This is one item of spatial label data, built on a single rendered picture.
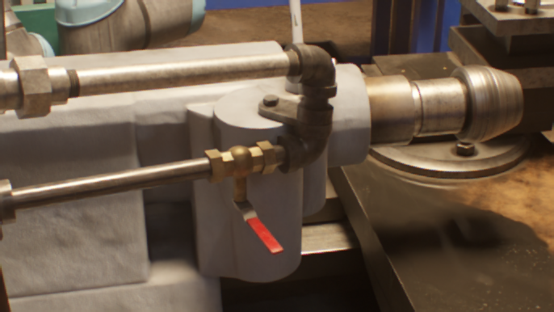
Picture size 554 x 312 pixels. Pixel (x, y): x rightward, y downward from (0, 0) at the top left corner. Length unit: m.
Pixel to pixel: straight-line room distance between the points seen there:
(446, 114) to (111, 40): 0.99
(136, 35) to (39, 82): 1.20
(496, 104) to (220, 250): 0.34
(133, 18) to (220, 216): 1.03
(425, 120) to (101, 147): 0.35
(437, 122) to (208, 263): 0.30
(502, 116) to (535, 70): 0.22
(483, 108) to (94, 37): 1.02
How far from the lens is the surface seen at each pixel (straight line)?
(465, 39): 1.24
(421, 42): 2.92
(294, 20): 0.84
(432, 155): 1.15
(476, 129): 0.95
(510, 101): 0.96
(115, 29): 1.78
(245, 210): 0.75
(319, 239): 1.17
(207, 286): 0.86
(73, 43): 1.79
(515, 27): 1.13
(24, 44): 1.38
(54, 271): 0.86
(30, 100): 0.62
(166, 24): 1.86
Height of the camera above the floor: 1.51
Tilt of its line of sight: 29 degrees down
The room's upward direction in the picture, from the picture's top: straight up
